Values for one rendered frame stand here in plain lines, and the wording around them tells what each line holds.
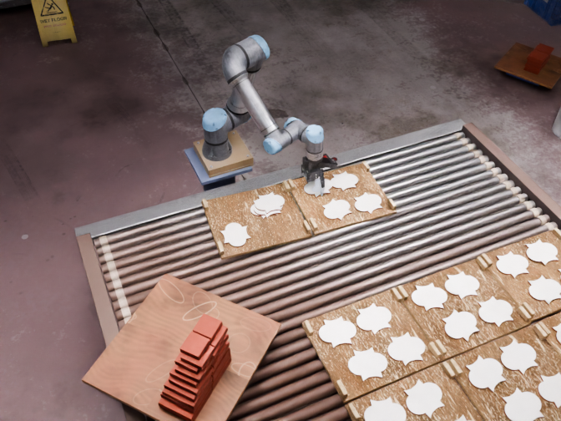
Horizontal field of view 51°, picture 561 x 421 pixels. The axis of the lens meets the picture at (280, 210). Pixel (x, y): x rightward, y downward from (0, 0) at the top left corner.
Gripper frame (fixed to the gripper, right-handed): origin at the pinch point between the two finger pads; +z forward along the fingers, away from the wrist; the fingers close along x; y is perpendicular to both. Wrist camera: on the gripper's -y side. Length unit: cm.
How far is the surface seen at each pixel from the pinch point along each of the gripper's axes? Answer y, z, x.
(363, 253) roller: -3.2, 3.7, 41.4
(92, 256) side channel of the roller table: 105, -7, 7
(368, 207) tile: -16.3, 1.6, 19.9
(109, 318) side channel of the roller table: 104, -7, 40
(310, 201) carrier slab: 6.7, 0.9, 6.9
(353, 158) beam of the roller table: -26.3, 5.0, -15.9
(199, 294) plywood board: 69, -13, 47
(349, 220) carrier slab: -5.0, 1.7, 23.2
